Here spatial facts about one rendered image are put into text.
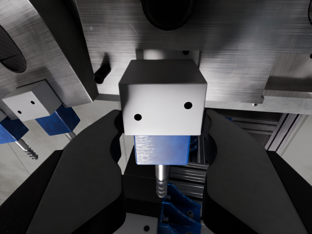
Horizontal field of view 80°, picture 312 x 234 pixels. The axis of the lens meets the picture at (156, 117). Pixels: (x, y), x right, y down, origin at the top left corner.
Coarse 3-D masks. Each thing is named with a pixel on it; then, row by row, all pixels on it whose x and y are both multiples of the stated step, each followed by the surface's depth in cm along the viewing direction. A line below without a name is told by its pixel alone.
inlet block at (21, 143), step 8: (0, 112) 28; (0, 120) 28; (8, 120) 29; (16, 120) 30; (0, 128) 28; (8, 128) 29; (16, 128) 30; (24, 128) 31; (0, 136) 30; (8, 136) 29; (16, 136) 30; (24, 144) 32; (32, 152) 33
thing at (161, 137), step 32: (160, 64) 14; (192, 64) 14; (128, 96) 11; (160, 96) 11; (192, 96) 11; (128, 128) 12; (160, 128) 12; (192, 128) 12; (160, 160) 15; (160, 192) 18
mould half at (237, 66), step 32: (96, 0) 14; (128, 0) 13; (224, 0) 12; (256, 0) 12; (288, 0) 12; (96, 32) 15; (128, 32) 15; (160, 32) 14; (192, 32) 14; (224, 32) 14; (256, 32) 13; (288, 32) 13; (96, 64) 17; (128, 64) 16; (224, 64) 15; (256, 64) 15; (224, 96) 17; (256, 96) 16
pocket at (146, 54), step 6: (138, 54) 16; (144, 54) 18; (150, 54) 18; (156, 54) 18; (162, 54) 18; (168, 54) 18; (174, 54) 18; (180, 54) 18; (186, 54) 18; (192, 54) 18; (198, 54) 17; (198, 60) 17; (198, 66) 17
